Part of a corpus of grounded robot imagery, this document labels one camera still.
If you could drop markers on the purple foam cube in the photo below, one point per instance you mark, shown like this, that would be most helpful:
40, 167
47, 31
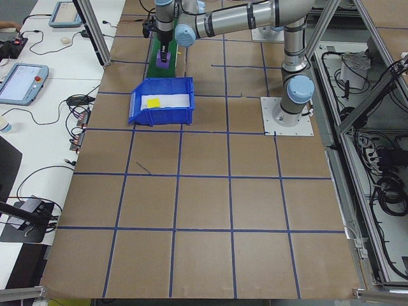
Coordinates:
159, 64

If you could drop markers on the yellow foam cube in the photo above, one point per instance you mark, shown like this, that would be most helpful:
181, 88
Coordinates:
153, 103

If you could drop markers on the grey connector block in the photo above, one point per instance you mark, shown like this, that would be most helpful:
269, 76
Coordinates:
359, 243

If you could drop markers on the green flat conveyor board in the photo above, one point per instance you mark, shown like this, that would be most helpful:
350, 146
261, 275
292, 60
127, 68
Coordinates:
159, 72

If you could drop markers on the white foam liner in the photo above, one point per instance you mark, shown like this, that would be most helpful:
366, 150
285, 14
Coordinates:
175, 100

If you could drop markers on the blue plastic storage bin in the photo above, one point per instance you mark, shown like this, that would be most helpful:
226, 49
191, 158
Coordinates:
169, 116

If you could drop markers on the black power adapter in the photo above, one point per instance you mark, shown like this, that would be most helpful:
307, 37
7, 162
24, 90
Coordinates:
78, 100

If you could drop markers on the small white round object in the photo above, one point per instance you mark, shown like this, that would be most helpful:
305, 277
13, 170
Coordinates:
65, 40

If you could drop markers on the small circuit board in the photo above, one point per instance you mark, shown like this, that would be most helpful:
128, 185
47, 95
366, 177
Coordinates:
77, 141
83, 118

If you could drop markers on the grey-blue teach pendant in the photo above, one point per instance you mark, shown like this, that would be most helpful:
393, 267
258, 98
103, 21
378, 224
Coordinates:
19, 83
65, 12

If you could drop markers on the black electronics box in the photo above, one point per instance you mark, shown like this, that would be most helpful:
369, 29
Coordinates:
12, 48

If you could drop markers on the black monitor panel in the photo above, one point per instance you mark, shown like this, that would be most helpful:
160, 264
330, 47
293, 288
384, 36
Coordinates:
8, 169

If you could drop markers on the small grey box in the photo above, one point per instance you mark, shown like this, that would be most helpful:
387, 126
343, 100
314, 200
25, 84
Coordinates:
30, 204

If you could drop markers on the black stand boom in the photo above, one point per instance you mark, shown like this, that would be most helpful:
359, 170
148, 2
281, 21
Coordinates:
19, 213

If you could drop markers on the white power strip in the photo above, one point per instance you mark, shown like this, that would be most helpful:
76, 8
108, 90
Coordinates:
369, 154

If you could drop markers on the black power supply box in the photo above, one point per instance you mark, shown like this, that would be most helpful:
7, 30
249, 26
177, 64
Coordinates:
387, 157

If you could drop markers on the aluminium profile bar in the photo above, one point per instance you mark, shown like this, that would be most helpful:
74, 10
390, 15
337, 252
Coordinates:
358, 291
22, 292

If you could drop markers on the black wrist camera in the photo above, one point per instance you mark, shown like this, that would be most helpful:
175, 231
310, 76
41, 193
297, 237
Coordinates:
147, 27

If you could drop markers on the aluminium profile post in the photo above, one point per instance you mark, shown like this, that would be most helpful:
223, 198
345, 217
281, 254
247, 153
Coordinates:
95, 35

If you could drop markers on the white square base plate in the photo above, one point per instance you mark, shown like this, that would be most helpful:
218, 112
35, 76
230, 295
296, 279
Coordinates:
271, 127
264, 37

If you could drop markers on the black stand base plate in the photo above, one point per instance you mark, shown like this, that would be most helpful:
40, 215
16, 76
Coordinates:
19, 235

